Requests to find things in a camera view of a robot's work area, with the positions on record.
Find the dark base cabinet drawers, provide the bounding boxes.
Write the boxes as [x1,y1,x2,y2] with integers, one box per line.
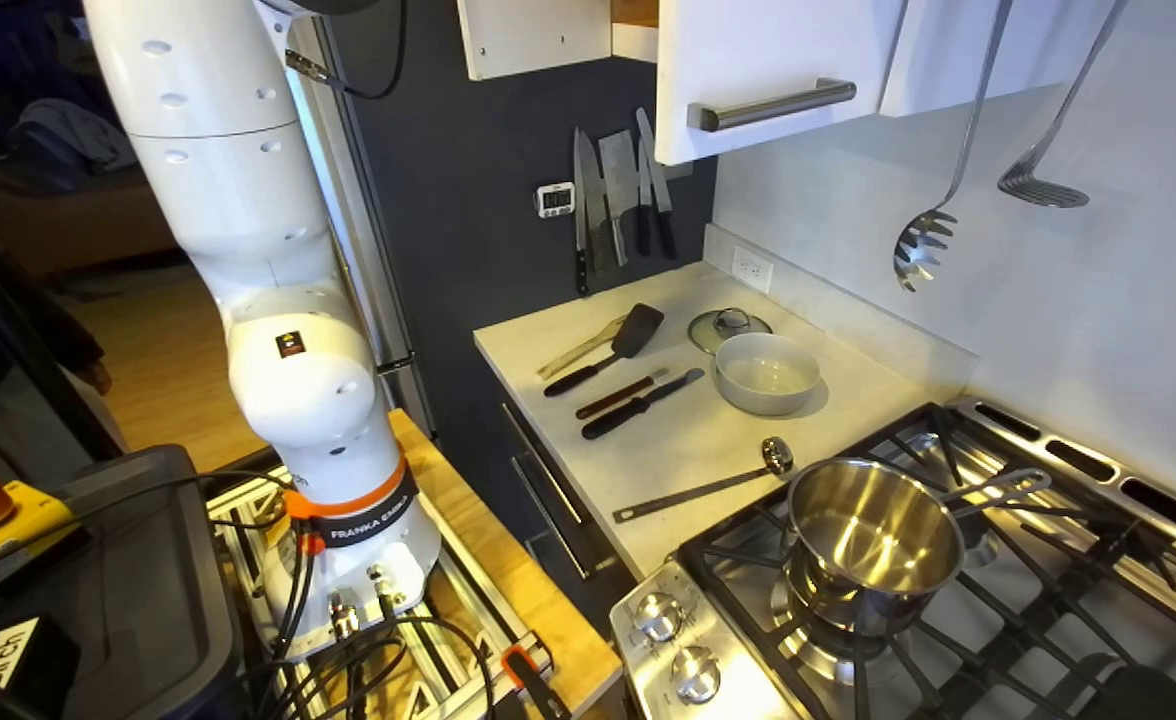
[471,348,646,650]

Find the small black knife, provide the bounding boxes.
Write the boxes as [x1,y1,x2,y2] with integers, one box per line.
[570,368,670,426]

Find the black spatula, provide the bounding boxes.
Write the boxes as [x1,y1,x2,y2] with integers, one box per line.
[541,301,666,403]

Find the long black knife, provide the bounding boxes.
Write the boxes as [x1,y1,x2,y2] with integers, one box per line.
[574,366,709,445]

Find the round glass lid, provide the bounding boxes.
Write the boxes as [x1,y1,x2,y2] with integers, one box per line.
[685,306,774,359]

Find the white digital timer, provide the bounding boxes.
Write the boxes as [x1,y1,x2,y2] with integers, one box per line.
[532,181,578,219]

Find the dark grey refrigerator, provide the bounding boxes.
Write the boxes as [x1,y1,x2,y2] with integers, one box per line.
[260,0,719,471]

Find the round grey container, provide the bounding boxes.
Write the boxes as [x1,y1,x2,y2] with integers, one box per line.
[711,328,828,422]

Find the wide blade cleaver knife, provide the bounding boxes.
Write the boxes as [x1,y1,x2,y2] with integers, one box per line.
[595,133,636,274]

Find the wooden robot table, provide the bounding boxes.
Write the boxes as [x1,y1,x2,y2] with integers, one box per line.
[382,403,626,720]

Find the silver stove knob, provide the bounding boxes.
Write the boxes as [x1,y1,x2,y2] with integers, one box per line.
[666,650,727,707]
[626,591,685,650]

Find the metal robot mounting plate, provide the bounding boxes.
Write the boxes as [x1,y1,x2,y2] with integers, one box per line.
[204,471,560,720]

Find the black orange clamp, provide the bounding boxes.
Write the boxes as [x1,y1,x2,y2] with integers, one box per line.
[496,646,574,720]

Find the stainless steel saucepan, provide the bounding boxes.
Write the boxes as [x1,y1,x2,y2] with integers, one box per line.
[782,455,1059,646]

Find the steel slotted pasta spoon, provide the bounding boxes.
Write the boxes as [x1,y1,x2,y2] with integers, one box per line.
[886,0,1018,295]

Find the hanging dark skimmer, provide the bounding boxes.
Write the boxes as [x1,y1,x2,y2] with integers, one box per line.
[996,0,1131,211]

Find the steel gas stove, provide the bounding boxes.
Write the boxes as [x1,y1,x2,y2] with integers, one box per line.
[606,397,1176,720]

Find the black controller box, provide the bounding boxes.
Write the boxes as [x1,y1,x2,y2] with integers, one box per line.
[18,445,241,720]

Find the brown couch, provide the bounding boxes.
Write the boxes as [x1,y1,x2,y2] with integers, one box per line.
[0,156,183,288]

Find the blue cloth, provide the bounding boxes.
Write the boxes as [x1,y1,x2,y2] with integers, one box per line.
[3,93,140,181]

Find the black round pan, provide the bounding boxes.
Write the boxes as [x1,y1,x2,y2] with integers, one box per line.
[1078,660,1176,720]

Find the black device warning sticker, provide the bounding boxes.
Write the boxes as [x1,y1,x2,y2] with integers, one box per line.
[0,612,85,720]

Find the beige handled utensil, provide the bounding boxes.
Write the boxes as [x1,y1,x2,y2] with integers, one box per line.
[535,317,626,385]

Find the black handled kitchen knife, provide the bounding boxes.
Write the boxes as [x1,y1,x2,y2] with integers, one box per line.
[568,129,600,295]
[646,156,685,269]
[626,105,660,264]

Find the steel spoon black handle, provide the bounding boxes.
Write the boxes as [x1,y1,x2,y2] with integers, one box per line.
[606,434,799,530]

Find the grey bar cabinet handle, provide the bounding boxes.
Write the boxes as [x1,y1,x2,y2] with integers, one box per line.
[689,78,860,136]

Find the white wooden wall cabinet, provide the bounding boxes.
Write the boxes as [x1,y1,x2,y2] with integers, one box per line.
[453,0,1128,173]

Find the black base cable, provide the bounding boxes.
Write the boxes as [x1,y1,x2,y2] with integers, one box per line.
[246,516,325,671]

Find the black stand frame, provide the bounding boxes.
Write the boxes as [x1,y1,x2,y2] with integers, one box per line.
[0,211,123,464]

